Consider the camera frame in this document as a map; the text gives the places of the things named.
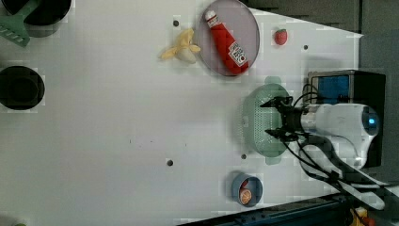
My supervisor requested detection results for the orange slice toy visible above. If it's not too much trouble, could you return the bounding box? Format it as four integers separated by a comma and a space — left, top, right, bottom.
239, 188, 252, 205

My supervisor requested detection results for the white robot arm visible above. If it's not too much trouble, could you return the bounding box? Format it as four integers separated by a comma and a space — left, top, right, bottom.
262, 96, 393, 210

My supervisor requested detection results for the blue bowl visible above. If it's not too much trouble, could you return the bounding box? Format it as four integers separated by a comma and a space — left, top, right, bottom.
231, 172, 263, 207

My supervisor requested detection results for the green oval strainer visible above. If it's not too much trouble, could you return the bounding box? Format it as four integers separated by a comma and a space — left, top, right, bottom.
242, 76, 289, 165

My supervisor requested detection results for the yellow toy banana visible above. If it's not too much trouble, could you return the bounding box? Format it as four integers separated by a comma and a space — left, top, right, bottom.
160, 28, 200, 64

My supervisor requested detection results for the red ketchup bottle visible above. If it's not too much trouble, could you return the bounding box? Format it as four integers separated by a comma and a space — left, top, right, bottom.
204, 10, 249, 75

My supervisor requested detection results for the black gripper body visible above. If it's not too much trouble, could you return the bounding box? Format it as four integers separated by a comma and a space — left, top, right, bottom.
276, 97, 305, 141

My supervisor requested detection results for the black cylinder container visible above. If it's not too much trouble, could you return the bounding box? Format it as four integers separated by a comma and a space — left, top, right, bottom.
0, 66, 45, 110

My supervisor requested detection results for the black round container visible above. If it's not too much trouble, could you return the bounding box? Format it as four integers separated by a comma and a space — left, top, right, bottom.
1, 0, 72, 26

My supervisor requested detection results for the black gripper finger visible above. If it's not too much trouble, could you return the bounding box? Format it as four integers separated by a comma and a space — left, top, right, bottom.
261, 96, 293, 108
266, 128, 298, 141

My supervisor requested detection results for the red toy strawberry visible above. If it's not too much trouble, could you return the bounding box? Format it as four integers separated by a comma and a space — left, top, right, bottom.
274, 29, 288, 45

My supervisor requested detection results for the grey round plate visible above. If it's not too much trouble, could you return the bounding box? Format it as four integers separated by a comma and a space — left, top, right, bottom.
196, 0, 260, 76

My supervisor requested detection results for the black toaster oven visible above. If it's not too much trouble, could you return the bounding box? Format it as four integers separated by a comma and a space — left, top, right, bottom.
301, 70, 386, 170

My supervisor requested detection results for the green spatula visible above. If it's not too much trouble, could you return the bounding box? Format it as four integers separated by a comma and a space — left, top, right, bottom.
0, 0, 39, 47

